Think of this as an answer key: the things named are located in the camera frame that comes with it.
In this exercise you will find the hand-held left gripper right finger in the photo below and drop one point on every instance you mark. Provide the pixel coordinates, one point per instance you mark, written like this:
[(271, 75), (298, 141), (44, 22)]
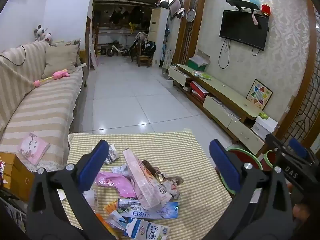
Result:
[(225, 166)]

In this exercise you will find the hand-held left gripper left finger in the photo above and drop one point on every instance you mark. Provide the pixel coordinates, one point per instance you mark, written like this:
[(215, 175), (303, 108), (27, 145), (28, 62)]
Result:
[(92, 166)]

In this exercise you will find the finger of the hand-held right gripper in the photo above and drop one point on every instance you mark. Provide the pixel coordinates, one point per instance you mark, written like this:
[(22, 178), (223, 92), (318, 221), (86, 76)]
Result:
[(298, 148)]

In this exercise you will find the red bin green rim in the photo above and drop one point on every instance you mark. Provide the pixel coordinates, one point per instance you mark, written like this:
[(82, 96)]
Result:
[(246, 158), (269, 158)]

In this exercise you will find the silver wrapper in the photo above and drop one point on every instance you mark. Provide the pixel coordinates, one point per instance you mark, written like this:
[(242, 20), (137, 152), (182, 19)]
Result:
[(112, 155)]

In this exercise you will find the pink plastic wrapper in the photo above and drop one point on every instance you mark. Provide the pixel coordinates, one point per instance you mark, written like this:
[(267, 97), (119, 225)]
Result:
[(115, 182)]

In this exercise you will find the orange snack packet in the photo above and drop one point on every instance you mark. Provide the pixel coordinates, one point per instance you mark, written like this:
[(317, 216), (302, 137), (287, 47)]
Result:
[(111, 207)]

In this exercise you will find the wrapper pile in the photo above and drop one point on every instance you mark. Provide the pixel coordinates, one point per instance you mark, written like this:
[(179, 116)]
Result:
[(172, 185)]

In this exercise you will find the pink carton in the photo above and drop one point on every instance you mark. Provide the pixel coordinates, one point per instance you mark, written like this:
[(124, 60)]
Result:
[(147, 185)]

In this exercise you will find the small blue carton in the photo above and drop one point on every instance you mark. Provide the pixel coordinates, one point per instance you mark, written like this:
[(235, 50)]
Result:
[(116, 220)]

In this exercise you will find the long blue carton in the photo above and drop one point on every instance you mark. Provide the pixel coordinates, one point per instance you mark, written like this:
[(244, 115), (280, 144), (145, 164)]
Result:
[(150, 213)]

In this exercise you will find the blue white milk carton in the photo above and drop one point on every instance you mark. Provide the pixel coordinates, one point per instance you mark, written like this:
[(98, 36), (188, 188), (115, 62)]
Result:
[(147, 230)]

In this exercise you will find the person's right hand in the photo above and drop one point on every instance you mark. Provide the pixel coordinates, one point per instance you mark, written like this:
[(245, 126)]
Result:
[(301, 211)]

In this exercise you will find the white box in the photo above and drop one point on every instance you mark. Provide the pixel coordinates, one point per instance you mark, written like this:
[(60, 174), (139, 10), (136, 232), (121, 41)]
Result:
[(265, 127)]

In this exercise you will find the small green snack packet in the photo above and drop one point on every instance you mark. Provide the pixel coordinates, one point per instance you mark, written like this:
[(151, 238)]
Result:
[(263, 115)]

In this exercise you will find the pink book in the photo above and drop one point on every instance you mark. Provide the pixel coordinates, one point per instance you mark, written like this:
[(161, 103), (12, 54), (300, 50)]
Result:
[(33, 148)]

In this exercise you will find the checked yellow tablecloth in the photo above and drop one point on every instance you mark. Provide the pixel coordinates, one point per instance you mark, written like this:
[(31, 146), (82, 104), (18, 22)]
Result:
[(162, 150)]

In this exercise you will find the checkers game board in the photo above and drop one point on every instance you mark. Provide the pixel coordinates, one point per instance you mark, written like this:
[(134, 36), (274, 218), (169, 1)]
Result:
[(259, 95)]

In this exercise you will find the striped beige sofa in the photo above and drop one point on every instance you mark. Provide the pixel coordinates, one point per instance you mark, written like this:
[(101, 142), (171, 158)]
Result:
[(45, 110)]

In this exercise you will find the cream TV cabinet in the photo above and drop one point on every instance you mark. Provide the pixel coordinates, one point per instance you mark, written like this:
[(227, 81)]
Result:
[(225, 85)]

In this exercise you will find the red flat box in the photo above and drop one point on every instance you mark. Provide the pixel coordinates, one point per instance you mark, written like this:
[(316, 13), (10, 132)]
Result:
[(198, 88)]

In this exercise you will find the green plastic packet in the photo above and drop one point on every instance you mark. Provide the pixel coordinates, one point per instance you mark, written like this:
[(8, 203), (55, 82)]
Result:
[(201, 75)]

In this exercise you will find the pink plush wand toy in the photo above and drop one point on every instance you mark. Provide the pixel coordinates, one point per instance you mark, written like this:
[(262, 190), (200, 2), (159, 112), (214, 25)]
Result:
[(60, 74)]

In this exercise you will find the green cardboard box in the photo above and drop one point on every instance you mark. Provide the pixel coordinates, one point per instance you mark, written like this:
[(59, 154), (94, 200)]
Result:
[(197, 65)]

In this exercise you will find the beige cushion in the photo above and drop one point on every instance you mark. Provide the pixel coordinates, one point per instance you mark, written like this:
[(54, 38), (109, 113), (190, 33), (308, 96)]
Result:
[(60, 57)]

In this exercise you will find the wooden chair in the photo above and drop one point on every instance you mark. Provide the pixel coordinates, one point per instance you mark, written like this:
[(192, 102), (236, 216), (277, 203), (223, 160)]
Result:
[(143, 58)]

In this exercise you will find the white balance bike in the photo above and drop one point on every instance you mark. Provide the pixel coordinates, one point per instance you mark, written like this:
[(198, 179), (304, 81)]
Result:
[(117, 49)]

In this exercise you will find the black television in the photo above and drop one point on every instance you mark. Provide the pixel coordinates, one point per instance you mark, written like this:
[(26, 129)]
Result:
[(242, 28)]

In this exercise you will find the small red box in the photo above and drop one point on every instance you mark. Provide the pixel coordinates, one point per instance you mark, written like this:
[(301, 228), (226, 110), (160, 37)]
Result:
[(265, 10)]

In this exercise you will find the spotted plush toy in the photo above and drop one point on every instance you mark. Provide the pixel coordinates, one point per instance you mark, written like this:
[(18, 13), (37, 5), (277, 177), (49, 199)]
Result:
[(40, 32)]

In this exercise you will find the white standing air conditioner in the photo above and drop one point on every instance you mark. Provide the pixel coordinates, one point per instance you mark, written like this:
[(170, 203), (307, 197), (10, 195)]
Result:
[(157, 25)]

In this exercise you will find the round wall clock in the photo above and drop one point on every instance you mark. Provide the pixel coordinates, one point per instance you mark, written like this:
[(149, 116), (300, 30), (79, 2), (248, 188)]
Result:
[(191, 15)]

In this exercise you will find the leaning picture frame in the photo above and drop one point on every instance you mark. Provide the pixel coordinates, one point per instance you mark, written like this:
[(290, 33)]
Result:
[(175, 5)]

